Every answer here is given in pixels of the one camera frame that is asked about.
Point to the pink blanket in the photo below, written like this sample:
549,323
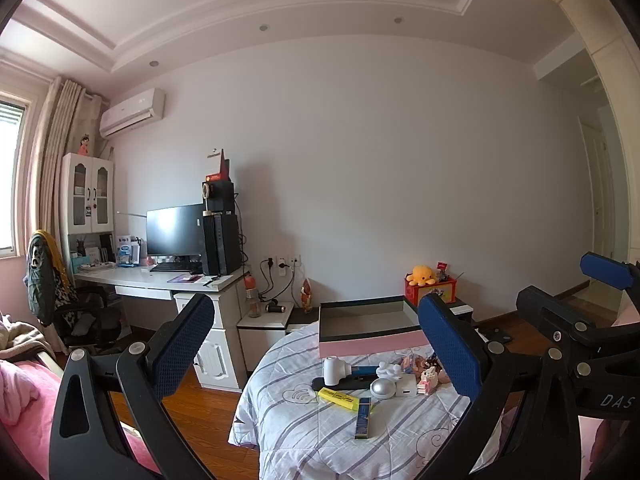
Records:
25,395

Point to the pink white block figure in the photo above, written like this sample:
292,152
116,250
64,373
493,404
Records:
427,381

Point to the white wall outlets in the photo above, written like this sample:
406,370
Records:
285,262

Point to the blue white carton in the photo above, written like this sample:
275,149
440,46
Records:
127,250

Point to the pink floral bedsheet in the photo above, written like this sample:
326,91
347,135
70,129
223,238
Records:
615,452

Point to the small red sign figure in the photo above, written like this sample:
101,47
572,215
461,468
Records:
442,269

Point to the beige blanket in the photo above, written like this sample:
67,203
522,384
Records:
22,335

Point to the black computer monitor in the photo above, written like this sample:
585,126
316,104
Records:
175,230

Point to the black speaker box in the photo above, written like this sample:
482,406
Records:
220,197

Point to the orange-capped bottle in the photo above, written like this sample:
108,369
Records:
252,297

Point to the small black gadget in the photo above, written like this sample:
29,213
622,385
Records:
275,306

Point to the white plug-in device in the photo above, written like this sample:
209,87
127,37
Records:
336,372

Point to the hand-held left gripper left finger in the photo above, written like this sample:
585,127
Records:
185,345

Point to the dark jacket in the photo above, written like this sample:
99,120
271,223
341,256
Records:
42,280

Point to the black keyboard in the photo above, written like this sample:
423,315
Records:
175,267

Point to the window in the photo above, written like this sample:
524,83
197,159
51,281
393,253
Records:
10,175

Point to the black office chair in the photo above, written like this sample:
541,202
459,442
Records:
95,320

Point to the black floor scale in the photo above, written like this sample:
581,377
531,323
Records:
497,335

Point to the small dark blue box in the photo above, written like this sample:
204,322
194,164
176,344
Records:
363,417

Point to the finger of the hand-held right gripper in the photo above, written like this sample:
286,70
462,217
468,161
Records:
605,270
545,315

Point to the beige curtain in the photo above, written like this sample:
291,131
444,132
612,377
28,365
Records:
55,160

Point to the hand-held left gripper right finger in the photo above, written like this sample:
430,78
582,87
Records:
450,350

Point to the black speakers stack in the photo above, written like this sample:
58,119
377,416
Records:
222,245

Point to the white wardrobe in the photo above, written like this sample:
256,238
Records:
615,35

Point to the white desk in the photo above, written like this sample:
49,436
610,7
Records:
150,282

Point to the anatomical torso model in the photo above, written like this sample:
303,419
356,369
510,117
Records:
306,295

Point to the white air conditioner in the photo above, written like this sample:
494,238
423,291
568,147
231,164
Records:
131,112

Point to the white glass-door cabinet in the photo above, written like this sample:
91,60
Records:
89,195

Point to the colourful snack packet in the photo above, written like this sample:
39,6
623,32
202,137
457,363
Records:
412,362

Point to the black handheld device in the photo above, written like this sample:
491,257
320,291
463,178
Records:
345,384

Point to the red folded card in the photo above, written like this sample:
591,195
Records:
222,167

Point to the yellow octopus plush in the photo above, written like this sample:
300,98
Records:
421,276

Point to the pink metal tin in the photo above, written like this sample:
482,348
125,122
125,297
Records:
443,375

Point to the small doll figure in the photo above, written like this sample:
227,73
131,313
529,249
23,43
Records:
85,145

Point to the red toy box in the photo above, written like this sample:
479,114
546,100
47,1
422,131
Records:
430,292

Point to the white charger cube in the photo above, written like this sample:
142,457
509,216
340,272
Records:
406,387

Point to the pink storage box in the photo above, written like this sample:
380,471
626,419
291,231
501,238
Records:
370,347

